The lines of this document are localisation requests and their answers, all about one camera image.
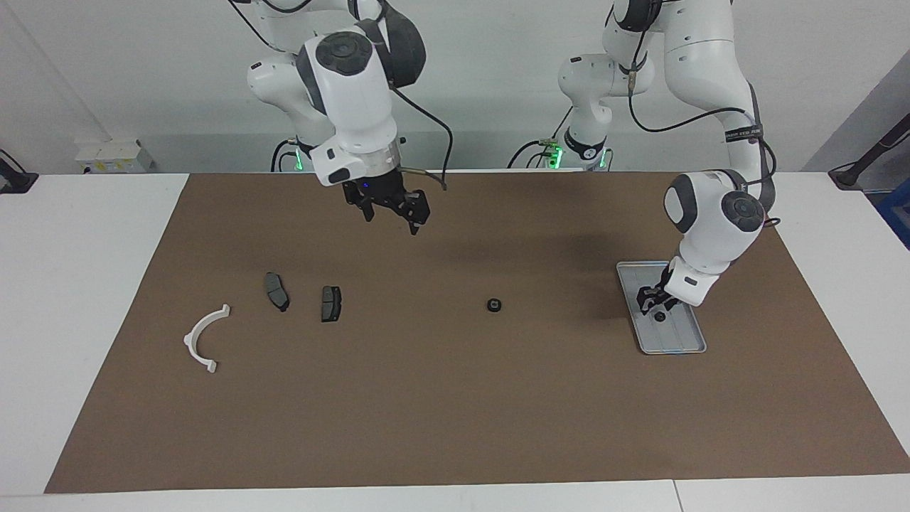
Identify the silver metal tray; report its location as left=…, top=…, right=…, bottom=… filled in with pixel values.
left=616, top=261, right=707, bottom=355

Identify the dark grey curved brake pad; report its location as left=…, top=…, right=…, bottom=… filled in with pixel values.
left=264, top=272, right=290, bottom=313

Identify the brown table mat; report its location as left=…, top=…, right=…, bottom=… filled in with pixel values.
left=44, top=171, right=910, bottom=494

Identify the black clamp with rod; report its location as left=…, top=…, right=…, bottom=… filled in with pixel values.
left=828, top=114, right=910, bottom=190

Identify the blue crate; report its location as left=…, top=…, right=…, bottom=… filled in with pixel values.
left=877, top=196, right=910, bottom=251

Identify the white socket box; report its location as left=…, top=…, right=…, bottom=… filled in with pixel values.
left=75, top=139, right=154, bottom=174

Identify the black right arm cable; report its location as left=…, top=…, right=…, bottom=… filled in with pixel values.
left=387, top=85, right=454, bottom=191

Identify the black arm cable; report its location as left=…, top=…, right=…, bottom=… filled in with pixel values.
left=387, top=85, right=454, bottom=191
left=626, top=0, right=781, bottom=228

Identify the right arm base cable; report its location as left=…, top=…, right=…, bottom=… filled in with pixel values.
left=270, top=139, right=303, bottom=173

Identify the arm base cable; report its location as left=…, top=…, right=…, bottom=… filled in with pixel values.
left=507, top=107, right=573, bottom=169
left=270, top=139, right=303, bottom=173

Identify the left arm base cable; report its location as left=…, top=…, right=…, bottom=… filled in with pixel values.
left=507, top=107, right=573, bottom=169

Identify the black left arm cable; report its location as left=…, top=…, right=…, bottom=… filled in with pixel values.
left=626, top=0, right=781, bottom=228

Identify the white curved plastic bracket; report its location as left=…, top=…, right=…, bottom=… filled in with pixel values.
left=183, top=304, right=231, bottom=374

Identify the black clamp mount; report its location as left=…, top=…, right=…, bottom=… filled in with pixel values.
left=0, top=149, right=38, bottom=194

